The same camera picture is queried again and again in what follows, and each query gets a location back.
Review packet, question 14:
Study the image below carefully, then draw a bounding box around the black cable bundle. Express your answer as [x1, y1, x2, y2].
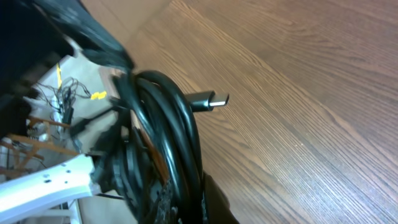
[105, 70, 231, 224]

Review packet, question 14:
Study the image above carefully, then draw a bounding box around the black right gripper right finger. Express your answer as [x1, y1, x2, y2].
[155, 170, 240, 224]

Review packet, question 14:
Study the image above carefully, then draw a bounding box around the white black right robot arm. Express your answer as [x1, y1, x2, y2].
[1, 1, 236, 223]

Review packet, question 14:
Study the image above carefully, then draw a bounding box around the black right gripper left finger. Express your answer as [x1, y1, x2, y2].
[34, 0, 135, 72]

